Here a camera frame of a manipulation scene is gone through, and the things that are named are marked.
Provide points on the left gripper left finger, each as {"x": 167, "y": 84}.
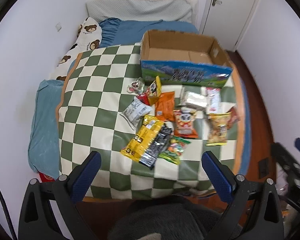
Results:
{"x": 37, "y": 220}

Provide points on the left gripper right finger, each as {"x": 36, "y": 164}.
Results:
{"x": 265, "y": 218}

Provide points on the red brown pastry packet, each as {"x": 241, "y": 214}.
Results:
{"x": 233, "y": 117}

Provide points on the yellow chips bag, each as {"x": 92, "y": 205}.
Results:
{"x": 218, "y": 133}

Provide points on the fruit candy bag green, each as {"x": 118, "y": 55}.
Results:
{"x": 174, "y": 150}

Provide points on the white pink snack pack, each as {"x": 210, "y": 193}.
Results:
{"x": 213, "y": 97}

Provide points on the silver white cookie pack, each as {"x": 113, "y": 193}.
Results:
{"x": 192, "y": 100}

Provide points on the orange cartoon chips bag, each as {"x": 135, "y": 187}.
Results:
{"x": 184, "y": 123}

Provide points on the yellow black snack bag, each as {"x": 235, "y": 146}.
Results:
{"x": 150, "y": 140}

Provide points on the grey white snack bag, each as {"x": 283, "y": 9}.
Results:
{"x": 135, "y": 111}

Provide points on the orange snack bag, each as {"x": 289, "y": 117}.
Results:
{"x": 164, "y": 107}

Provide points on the small white cartoon packet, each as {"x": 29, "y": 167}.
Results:
{"x": 137, "y": 86}

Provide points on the red yellow panda snack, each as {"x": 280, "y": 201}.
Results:
{"x": 152, "y": 94}

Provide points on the blue bed sheet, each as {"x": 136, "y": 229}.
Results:
{"x": 43, "y": 147}

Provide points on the green white checkered blanket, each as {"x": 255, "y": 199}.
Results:
{"x": 98, "y": 113}

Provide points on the cardboard box blue front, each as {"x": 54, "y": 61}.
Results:
{"x": 179, "y": 58}

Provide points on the white door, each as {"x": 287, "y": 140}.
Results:
{"x": 227, "y": 22}

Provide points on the bear print pillow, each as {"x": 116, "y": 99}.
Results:
{"x": 89, "y": 38}

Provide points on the grey white pillow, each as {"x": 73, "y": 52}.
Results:
{"x": 144, "y": 10}

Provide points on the door handle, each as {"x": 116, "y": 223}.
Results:
{"x": 216, "y": 2}

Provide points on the wall socket left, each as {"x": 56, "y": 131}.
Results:
{"x": 58, "y": 27}

